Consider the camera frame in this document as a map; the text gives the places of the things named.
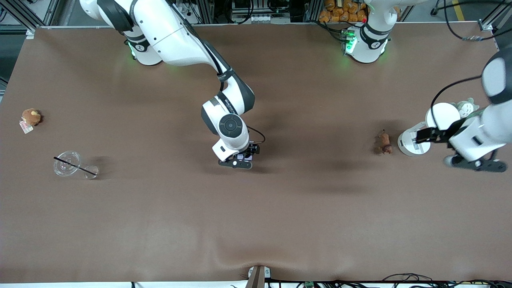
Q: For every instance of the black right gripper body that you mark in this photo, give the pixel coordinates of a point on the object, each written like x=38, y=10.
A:
x=250, y=150

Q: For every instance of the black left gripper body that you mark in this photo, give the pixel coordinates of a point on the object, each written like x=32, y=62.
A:
x=444, y=134

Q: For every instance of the purple flip phone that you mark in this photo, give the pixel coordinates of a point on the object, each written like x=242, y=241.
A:
x=244, y=158

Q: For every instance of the brown lion statue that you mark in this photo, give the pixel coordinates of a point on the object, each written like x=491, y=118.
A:
x=385, y=142

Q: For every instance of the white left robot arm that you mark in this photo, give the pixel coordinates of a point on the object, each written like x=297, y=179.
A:
x=372, y=44

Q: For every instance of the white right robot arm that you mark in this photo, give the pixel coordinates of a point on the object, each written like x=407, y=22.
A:
x=172, y=40

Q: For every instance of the white desk lamp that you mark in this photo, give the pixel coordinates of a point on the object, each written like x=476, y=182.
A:
x=444, y=116

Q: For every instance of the grey white plush toy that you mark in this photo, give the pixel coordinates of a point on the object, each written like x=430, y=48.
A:
x=466, y=107

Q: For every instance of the long white power strip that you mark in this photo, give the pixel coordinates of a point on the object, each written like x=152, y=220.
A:
x=260, y=18

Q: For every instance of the bag of orange items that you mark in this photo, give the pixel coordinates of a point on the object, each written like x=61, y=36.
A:
x=340, y=12

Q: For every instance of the black drinking straw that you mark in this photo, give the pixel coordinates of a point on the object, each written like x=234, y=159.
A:
x=76, y=166

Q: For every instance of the clear plastic cup with lid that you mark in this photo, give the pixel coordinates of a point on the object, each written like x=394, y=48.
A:
x=66, y=164

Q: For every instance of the brown plush toy with tag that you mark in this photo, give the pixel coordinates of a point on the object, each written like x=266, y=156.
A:
x=30, y=116

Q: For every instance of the aluminium frame post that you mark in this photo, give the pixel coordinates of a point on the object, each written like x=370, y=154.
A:
x=490, y=20
x=22, y=14

